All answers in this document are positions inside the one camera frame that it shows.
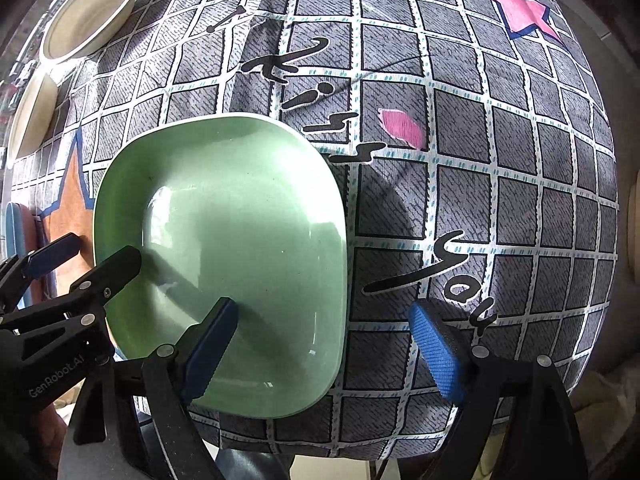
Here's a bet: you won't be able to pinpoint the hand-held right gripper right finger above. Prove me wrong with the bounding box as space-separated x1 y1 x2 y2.
407 301 591 480

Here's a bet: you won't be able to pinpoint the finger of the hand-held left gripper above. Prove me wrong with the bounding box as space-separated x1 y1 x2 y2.
0 233 82 311
0 246 143 361

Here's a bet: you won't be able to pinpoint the white round plate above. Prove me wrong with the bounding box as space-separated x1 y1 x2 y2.
6 72 61 161

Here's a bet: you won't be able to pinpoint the person's blue jeans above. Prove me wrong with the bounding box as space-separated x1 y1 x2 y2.
217 445 296 480

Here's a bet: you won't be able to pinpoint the white round bowl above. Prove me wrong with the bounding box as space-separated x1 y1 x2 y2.
41 0 145 63

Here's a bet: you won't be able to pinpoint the green square plate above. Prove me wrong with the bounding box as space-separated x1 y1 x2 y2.
92 114 349 418

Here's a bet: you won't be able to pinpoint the blue rimmed plate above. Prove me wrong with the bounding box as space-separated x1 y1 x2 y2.
2 201 38 261

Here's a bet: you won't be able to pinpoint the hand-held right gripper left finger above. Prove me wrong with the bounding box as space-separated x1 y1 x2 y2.
112 297 239 480

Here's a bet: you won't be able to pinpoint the grey checked star tablecloth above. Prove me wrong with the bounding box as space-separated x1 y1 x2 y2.
7 0 621 461

